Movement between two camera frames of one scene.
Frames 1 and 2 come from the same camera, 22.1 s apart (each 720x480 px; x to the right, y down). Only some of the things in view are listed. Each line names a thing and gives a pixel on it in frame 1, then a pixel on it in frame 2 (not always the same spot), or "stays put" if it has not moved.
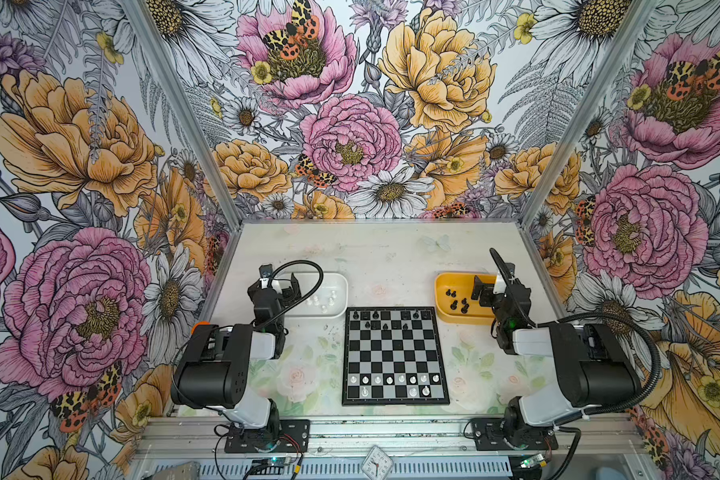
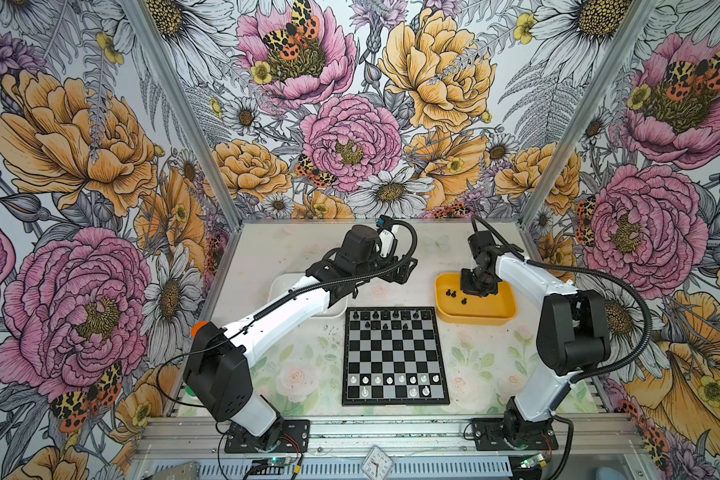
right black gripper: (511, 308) -> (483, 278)
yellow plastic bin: (454, 302) stays put
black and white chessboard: (392, 356) stays put
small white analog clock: (376, 464) stays put
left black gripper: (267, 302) -> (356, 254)
